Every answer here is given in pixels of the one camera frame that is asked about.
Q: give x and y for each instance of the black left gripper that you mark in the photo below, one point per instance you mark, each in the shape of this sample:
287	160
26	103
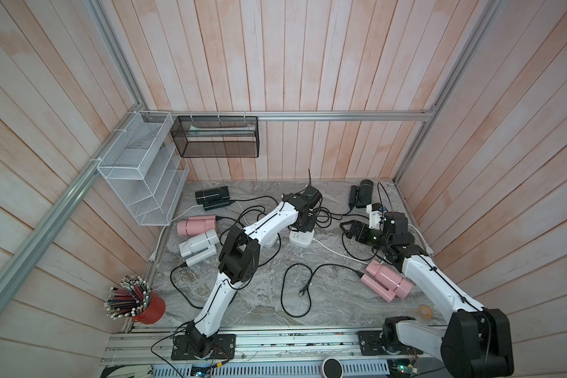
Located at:
309	226

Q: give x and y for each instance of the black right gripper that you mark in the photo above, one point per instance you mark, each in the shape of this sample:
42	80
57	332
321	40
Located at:
357	227

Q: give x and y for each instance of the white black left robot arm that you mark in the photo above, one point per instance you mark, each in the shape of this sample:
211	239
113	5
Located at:
239	260

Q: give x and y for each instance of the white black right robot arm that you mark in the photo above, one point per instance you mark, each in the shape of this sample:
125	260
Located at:
476	341

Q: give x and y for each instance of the pink hair dryer under arm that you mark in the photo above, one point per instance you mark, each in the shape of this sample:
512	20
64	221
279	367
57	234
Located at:
385	282

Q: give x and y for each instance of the dark green dryer far right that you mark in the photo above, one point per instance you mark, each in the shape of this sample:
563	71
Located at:
361	195

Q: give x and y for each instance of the white square power strip right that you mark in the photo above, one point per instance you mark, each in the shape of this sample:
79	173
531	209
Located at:
301	239

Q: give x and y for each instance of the dark green folded hair dryer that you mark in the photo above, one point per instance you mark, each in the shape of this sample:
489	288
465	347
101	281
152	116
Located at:
213	198

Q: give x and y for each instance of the tape roll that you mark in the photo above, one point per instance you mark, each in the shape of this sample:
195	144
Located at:
425	312

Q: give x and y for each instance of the white hair dryer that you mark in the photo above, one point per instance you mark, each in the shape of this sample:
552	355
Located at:
199	248

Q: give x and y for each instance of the pink folded hair dryer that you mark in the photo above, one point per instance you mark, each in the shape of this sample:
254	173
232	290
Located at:
194	226

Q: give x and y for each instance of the round black white knob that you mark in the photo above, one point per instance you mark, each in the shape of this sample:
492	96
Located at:
331	368

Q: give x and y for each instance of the red pencil cup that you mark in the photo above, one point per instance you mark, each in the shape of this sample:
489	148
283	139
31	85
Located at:
134	299

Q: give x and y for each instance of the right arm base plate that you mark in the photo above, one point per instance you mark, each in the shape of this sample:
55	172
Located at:
385	341

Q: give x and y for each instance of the black mesh wall basket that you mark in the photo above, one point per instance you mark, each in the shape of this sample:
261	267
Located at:
216	136

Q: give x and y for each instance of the white wire mesh shelf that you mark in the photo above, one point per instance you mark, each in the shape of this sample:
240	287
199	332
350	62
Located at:
144	169

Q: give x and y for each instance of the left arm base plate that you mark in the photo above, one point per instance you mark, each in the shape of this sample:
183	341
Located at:
197	347

